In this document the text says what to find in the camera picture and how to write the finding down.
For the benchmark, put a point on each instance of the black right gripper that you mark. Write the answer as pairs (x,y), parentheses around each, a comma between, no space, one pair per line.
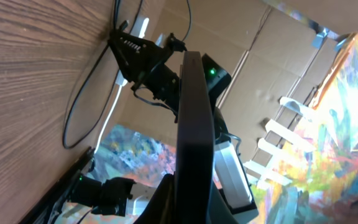
(140,62)

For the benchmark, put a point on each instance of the Samsung Galaxy smartphone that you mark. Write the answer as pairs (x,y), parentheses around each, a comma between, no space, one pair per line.
(195,144)

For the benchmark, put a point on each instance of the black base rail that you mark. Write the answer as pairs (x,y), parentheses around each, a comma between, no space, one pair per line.
(49,207)

